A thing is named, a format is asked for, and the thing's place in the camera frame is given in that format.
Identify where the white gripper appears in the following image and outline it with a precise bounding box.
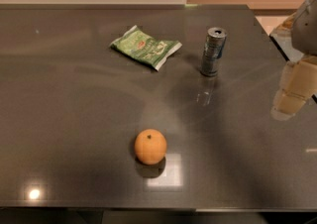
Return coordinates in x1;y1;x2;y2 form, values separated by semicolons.
271;0;317;121

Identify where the silver blue redbull can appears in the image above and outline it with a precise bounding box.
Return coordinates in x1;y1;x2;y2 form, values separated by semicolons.
200;27;227;77

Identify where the orange fruit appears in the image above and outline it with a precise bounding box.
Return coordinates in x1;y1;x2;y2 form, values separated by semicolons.
134;129;167;166

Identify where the green chip bag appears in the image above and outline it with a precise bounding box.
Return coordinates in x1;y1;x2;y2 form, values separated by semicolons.
110;25;182;71

